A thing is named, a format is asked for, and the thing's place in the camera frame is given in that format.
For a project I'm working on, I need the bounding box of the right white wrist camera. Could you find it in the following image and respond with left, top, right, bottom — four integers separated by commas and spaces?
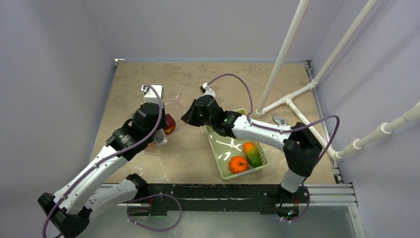
200, 83, 216, 98

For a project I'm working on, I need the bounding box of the clear pink zip bag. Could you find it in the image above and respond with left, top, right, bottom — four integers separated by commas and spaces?
150, 95, 185, 147

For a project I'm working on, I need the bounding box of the small orange pumpkin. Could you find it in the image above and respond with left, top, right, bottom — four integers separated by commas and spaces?
228, 156, 249, 174

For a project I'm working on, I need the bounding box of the green plastic basket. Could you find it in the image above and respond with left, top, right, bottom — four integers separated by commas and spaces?
205, 125, 269, 180

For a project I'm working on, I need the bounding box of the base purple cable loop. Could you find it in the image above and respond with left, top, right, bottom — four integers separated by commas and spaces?
126, 193, 183, 233

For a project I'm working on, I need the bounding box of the black base frame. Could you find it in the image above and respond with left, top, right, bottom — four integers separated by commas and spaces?
126, 174, 310, 221

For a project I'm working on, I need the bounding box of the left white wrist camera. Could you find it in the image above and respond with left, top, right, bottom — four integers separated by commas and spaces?
141, 85, 164, 104

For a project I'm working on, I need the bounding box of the green orange mango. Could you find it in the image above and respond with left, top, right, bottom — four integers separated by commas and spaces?
243, 142, 263, 168

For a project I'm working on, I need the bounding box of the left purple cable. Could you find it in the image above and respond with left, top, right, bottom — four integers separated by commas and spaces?
42, 84, 163, 238

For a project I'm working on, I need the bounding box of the white pipe frame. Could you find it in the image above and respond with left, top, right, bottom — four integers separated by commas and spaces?
252, 0, 420, 161

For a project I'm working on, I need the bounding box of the metal adjustable wrench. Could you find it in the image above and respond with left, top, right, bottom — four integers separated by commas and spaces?
272, 114, 288, 126

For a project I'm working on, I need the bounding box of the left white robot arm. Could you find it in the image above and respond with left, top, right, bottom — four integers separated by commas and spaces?
38, 102, 166, 238

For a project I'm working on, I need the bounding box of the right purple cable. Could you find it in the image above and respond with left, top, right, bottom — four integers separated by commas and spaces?
203, 72, 341, 165

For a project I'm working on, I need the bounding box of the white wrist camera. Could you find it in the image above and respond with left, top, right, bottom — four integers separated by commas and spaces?
141, 85, 164, 104
200, 83, 216, 98

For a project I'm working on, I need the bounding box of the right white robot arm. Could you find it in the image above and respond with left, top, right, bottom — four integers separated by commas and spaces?
181, 95, 322, 202

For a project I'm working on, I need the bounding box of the dark red apple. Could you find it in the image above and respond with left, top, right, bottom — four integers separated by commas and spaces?
164, 114, 176, 135

